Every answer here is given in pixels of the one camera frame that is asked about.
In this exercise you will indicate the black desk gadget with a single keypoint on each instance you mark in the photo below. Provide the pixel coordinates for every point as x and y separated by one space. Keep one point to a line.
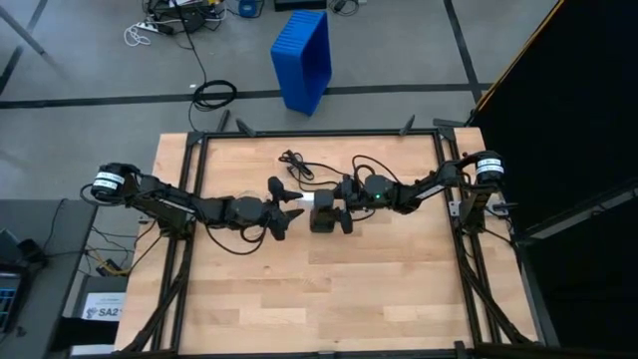
27 249

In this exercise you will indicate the laptop with lit screen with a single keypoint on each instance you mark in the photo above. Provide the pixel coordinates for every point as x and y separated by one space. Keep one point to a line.
7 306

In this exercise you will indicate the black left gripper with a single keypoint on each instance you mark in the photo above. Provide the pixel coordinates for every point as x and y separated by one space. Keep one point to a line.
276 209

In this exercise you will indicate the black box with SA2 label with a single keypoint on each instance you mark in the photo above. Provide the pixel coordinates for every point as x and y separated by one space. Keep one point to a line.
102 306

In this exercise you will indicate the black curtain with yellow edge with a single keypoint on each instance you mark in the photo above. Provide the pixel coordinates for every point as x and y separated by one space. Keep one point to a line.
573 124

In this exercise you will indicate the flat black box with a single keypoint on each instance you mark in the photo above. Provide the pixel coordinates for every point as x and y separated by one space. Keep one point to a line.
299 4

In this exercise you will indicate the small blue box device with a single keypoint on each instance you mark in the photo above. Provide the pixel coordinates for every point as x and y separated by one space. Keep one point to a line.
249 7

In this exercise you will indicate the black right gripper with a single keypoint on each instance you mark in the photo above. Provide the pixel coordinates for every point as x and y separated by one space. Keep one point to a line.
354 198

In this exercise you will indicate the grey mounting plate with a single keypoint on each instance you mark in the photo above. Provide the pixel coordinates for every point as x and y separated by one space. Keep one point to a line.
452 208

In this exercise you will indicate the blue plastic crate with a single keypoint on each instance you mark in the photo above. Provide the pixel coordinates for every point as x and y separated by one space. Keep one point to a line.
299 60

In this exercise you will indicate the black aluminium table frame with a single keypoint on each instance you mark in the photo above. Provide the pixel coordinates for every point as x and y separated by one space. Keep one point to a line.
349 133

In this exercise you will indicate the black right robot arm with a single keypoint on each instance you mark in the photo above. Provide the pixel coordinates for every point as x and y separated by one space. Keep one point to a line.
428 187

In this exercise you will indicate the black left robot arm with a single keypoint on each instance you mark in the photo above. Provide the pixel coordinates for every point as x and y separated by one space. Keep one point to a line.
174 204

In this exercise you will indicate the dark grey slanted beam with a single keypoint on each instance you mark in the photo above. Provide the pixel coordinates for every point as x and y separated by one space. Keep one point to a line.
613 200

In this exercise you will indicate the black plug adapter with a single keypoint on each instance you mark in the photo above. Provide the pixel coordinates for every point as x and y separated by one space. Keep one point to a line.
340 5

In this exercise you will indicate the dark grey desk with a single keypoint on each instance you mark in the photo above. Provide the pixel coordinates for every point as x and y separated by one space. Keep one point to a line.
55 224

